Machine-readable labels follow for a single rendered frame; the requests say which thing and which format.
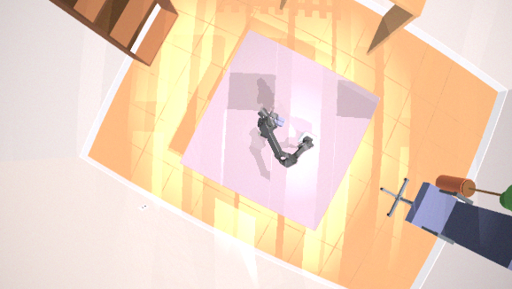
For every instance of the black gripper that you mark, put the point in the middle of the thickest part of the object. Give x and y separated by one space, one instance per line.
273 115

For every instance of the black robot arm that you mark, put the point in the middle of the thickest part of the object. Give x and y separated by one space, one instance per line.
267 127

